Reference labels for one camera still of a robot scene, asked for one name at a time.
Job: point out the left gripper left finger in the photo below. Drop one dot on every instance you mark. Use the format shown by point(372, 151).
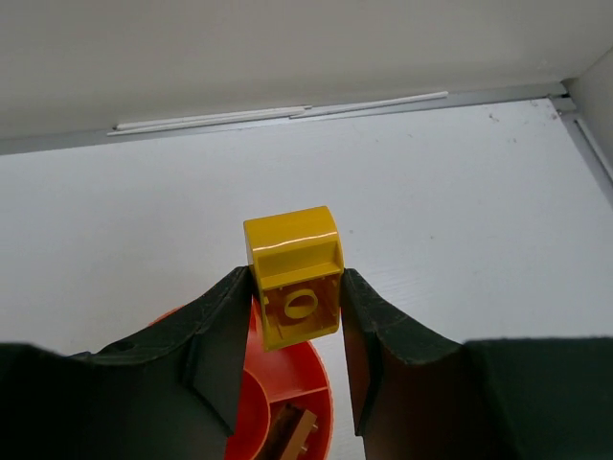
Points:
point(169, 391)

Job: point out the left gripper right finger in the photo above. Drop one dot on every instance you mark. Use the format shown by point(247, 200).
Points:
point(419, 395)

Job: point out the brown lego plate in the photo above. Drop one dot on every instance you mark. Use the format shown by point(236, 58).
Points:
point(288, 433)

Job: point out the large yellow lego brick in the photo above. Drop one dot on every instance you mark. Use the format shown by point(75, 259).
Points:
point(297, 262)

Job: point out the orange round divided container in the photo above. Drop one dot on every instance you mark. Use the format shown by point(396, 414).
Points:
point(294, 374)

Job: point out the white strip at back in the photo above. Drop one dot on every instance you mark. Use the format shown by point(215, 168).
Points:
point(287, 112)

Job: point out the aluminium rail right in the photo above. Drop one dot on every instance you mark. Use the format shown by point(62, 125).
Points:
point(584, 139)

